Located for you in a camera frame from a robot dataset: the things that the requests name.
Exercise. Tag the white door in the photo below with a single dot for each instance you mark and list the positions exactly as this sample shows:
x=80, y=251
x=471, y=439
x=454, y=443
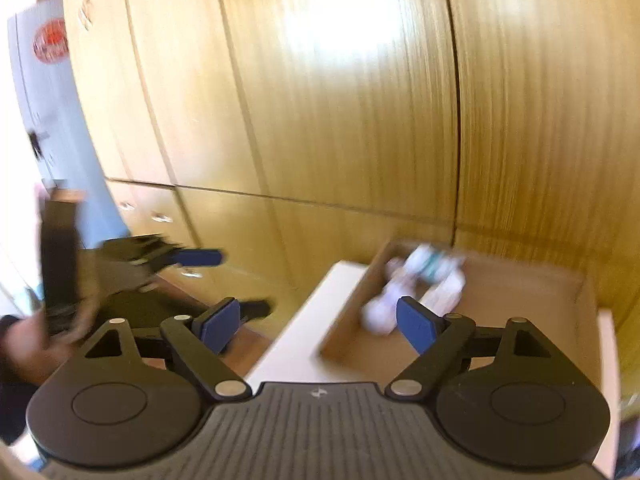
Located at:
x=55, y=125

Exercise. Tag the red round sticker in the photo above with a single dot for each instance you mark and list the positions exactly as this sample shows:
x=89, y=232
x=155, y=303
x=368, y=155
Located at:
x=50, y=40

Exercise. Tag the white teal printed cloth bundle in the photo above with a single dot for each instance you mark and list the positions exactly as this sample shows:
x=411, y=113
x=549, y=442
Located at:
x=432, y=260

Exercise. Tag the pink white cloth bundle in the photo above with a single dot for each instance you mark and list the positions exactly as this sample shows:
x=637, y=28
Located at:
x=396, y=269

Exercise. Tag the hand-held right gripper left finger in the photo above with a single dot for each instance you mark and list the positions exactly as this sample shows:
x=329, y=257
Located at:
x=222, y=324

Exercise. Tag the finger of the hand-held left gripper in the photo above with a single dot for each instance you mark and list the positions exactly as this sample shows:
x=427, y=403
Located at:
x=200, y=257
x=150, y=307

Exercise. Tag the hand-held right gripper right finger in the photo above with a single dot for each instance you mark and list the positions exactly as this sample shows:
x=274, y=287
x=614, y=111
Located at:
x=415, y=325

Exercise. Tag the cardboard box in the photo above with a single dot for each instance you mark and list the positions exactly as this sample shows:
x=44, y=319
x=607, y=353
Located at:
x=525, y=320

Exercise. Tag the person's left hand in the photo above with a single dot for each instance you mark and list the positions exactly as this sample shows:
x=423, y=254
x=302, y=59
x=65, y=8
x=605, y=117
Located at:
x=30, y=350

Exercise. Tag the wooden wardrobe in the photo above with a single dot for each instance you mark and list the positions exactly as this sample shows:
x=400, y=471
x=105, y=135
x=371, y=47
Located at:
x=325, y=110

